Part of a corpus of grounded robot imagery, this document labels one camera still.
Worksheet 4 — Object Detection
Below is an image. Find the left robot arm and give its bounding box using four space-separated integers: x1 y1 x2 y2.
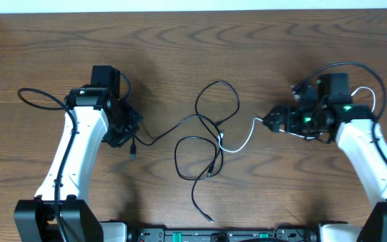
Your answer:
14 65 142 241

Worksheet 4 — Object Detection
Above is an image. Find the white usb cable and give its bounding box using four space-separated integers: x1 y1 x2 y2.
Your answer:
217 85 377 154

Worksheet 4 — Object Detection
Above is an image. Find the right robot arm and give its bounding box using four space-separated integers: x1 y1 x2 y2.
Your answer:
263 73 387 241

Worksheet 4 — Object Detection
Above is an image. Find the black usb cable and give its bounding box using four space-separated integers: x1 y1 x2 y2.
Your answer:
129 80 241 159
174 136 224 223

